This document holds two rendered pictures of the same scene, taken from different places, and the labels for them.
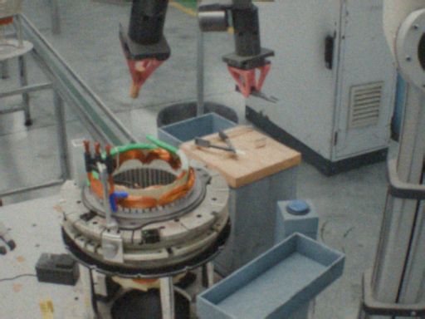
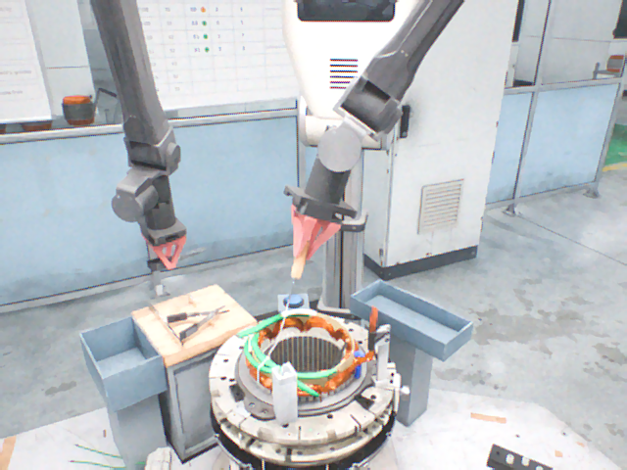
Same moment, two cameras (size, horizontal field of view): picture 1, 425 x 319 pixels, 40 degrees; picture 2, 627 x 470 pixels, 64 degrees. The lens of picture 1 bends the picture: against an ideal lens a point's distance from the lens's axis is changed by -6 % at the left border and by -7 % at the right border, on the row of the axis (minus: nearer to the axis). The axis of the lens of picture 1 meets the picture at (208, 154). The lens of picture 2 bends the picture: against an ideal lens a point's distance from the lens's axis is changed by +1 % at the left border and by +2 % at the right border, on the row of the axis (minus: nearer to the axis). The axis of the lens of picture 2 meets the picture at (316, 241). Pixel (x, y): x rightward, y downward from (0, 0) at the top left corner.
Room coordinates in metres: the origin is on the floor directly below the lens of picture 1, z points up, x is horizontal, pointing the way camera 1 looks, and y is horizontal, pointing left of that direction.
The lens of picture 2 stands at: (0.96, 0.80, 1.67)
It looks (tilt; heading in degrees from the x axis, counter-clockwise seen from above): 26 degrees down; 271
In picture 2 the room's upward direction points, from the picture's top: straight up
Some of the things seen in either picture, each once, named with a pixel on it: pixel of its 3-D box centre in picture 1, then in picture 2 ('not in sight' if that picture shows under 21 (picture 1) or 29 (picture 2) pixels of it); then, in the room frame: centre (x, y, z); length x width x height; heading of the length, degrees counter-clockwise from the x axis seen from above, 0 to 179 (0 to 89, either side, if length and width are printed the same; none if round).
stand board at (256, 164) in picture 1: (239, 154); (194, 321); (1.23, -0.07, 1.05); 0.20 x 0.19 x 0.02; 37
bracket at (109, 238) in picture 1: (114, 246); (393, 391); (0.84, 0.16, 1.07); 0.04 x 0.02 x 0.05; 77
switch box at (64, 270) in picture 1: (57, 267); not in sight; (1.12, 0.35, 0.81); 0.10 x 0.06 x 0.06; 83
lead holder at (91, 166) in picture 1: (99, 163); (373, 332); (0.88, 0.18, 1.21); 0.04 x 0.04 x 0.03; 29
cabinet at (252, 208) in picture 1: (237, 208); (200, 374); (1.23, -0.07, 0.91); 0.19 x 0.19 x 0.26; 37
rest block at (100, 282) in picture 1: (102, 277); not in sight; (1.04, 0.23, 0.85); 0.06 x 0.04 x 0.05; 161
